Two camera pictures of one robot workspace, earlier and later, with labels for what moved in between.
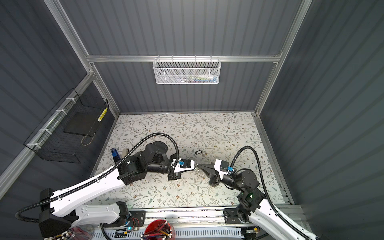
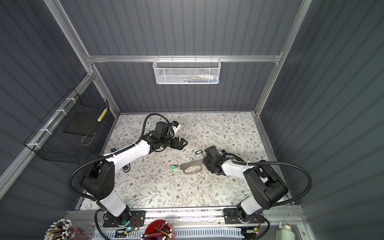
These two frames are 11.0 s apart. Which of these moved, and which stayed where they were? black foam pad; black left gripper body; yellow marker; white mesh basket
Moved: black left gripper body
Stayed: yellow marker; white mesh basket; black foam pad
